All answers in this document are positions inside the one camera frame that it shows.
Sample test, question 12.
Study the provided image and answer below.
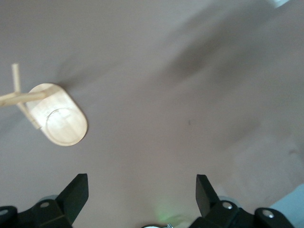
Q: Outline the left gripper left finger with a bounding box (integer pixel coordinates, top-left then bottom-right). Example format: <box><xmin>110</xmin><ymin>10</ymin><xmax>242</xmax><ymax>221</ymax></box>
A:
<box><xmin>18</xmin><ymin>173</ymin><xmax>89</xmax><ymax>228</ymax></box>

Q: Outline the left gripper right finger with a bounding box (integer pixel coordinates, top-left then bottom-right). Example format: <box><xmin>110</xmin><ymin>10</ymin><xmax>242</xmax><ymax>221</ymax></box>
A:
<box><xmin>190</xmin><ymin>174</ymin><xmax>255</xmax><ymax>228</ymax></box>

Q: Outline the wooden cup rack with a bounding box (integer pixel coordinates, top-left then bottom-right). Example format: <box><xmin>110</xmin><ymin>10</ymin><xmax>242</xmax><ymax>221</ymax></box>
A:
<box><xmin>0</xmin><ymin>63</ymin><xmax>88</xmax><ymax>148</ymax></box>

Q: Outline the brown table cover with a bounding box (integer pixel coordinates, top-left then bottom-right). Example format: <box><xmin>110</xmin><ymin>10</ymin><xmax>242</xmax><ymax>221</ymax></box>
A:
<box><xmin>0</xmin><ymin>0</ymin><xmax>304</xmax><ymax>228</ymax></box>

